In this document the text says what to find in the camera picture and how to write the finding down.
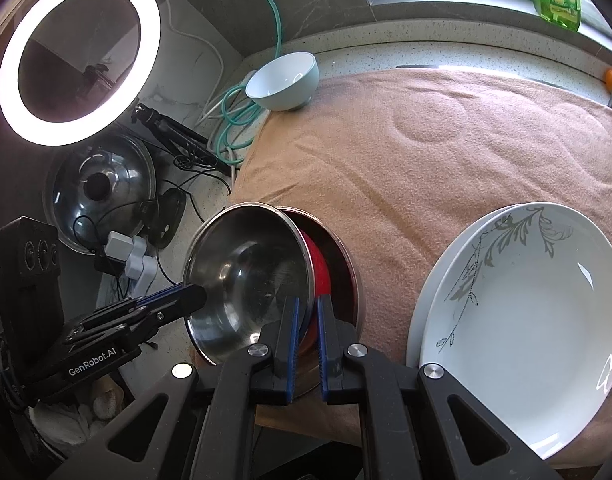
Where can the red bowl steel interior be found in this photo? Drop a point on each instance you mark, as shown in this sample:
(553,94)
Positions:
(246,270)

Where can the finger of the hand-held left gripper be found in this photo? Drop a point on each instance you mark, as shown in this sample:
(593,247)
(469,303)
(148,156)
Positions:
(161,307)

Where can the black tripod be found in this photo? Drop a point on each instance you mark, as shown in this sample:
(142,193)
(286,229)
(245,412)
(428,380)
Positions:
(176,135)

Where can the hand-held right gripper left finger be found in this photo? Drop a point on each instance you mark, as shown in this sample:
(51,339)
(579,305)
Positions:
(295,340)

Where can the light blue bowl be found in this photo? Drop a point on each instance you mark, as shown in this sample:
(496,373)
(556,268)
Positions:
(281,80)

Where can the large steel bowl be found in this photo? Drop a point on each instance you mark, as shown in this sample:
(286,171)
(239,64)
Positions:
(346,280)

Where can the black oval object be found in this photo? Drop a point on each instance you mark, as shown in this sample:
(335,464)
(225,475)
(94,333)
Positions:
(168,215)

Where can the white power adapter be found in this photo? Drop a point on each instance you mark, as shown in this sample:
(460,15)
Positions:
(136,260)

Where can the grey leaf pattern plate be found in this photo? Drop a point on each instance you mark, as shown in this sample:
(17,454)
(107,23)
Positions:
(525,335)

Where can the peach towel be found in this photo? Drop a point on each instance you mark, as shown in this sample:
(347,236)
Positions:
(410,170)

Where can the orange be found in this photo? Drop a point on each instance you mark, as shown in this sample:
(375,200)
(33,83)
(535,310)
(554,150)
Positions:
(609,76)

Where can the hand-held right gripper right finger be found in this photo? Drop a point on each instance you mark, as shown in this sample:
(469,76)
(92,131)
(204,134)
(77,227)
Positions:
(323,340)

